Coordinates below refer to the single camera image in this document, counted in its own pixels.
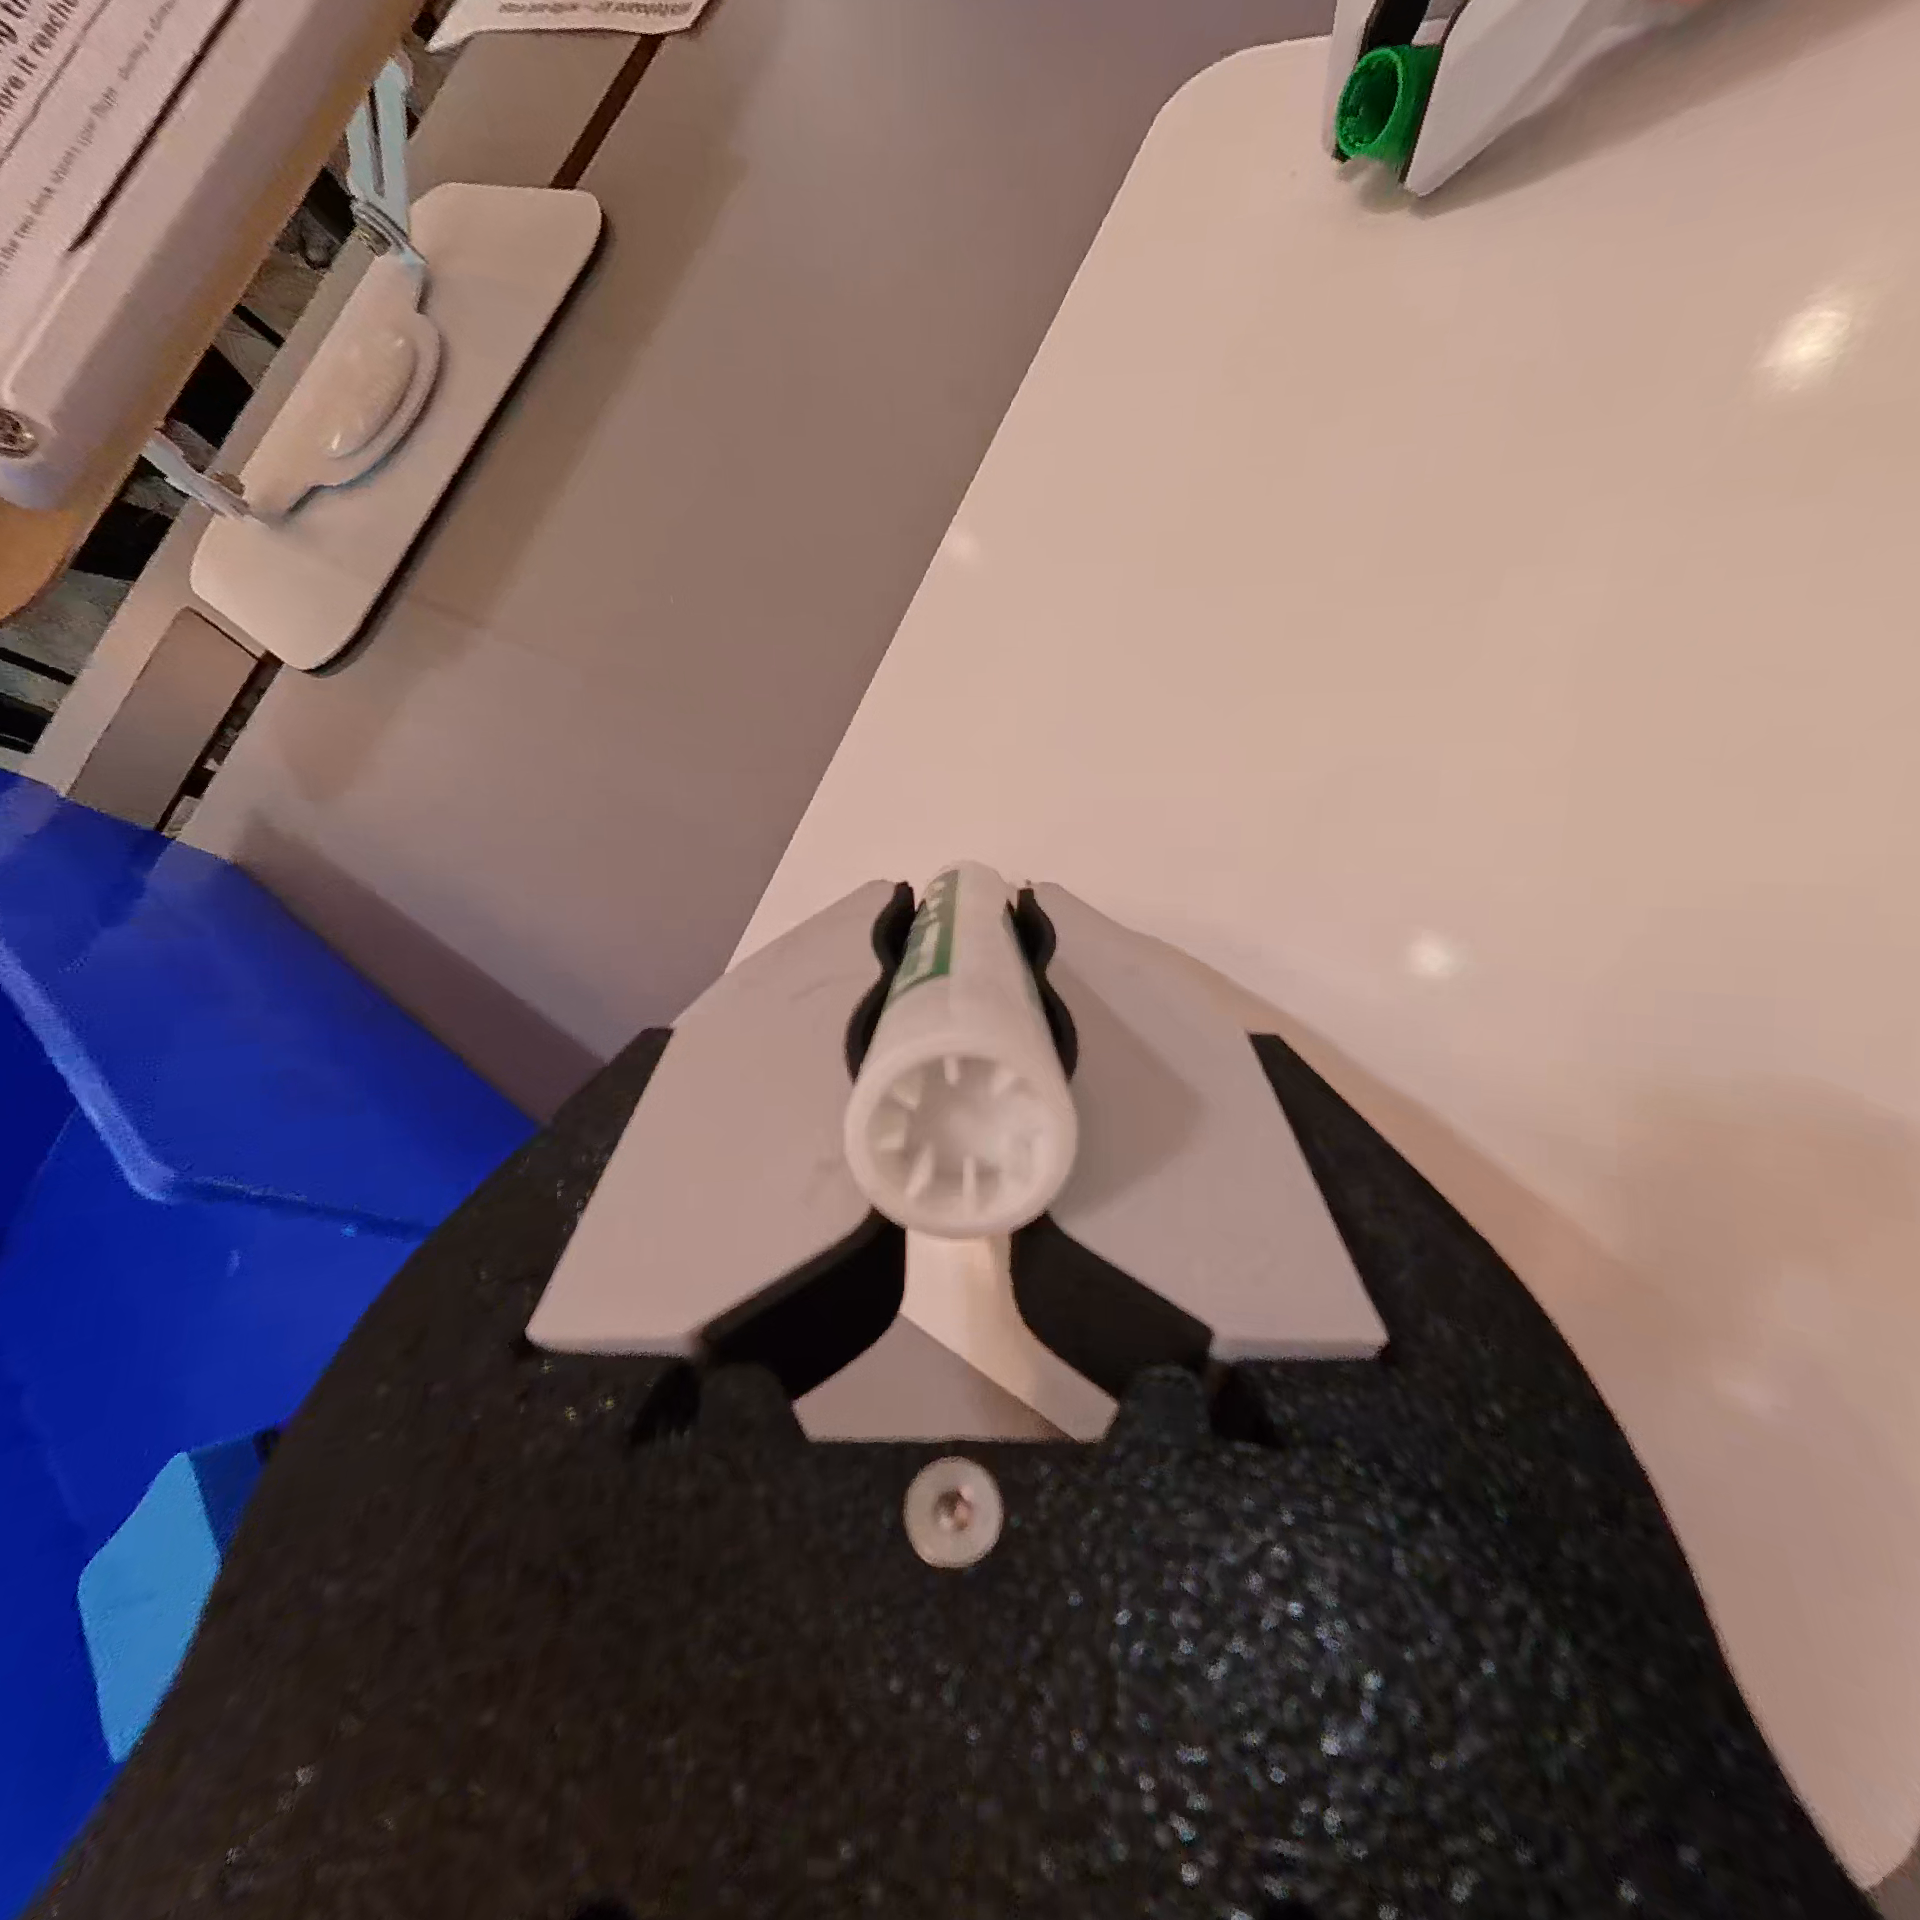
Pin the printed paper sheet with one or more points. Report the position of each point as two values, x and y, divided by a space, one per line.
600 15

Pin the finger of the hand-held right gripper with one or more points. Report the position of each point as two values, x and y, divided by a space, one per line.
1516 74
1364 22

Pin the green marker cap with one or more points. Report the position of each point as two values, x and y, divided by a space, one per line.
1387 104

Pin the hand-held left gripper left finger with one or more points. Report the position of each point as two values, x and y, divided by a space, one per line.
675 1200

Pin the white whiteboard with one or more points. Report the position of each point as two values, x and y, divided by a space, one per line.
1424 600

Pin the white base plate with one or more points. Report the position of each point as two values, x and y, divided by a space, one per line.
495 299

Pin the blue plastic bin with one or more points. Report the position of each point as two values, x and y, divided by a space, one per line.
225 1049

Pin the white dry-erase marker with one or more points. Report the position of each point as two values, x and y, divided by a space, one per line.
960 1140

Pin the white clamp mount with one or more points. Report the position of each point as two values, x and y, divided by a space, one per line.
347 406

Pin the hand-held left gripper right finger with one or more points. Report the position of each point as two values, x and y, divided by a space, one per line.
1215 1200

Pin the white labelled box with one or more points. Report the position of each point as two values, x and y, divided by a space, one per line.
152 225

